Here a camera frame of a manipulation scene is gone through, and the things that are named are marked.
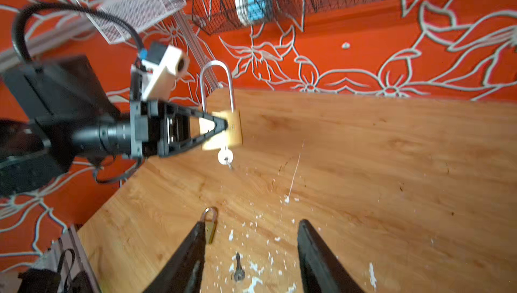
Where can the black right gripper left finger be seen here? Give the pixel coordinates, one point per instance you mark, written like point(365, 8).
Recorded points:
point(184, 270)

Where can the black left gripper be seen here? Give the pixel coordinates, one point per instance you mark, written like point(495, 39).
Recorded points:
point(159, 128)

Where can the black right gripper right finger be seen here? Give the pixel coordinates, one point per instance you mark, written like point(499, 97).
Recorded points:
point(320, 269)

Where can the large brass padlock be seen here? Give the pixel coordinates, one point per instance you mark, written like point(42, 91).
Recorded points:
point(232, 135)

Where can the small silver key with ring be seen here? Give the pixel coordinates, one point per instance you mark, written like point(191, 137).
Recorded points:
point(226, 157)

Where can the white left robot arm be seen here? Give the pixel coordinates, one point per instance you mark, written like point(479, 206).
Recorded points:
point(70, 116)

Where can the small brass padlock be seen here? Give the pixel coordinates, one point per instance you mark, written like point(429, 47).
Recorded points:
point(210, 219)

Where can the white mesh basket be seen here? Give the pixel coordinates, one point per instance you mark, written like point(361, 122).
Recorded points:
point(141, 14)

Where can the aluminium left side bar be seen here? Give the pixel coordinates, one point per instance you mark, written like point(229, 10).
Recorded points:
point(47, 41)

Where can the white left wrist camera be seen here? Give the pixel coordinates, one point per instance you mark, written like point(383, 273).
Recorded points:
point(156, 76)

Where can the aluminium frame post left rear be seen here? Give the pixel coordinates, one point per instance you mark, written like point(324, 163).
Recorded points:
point(179, 29)

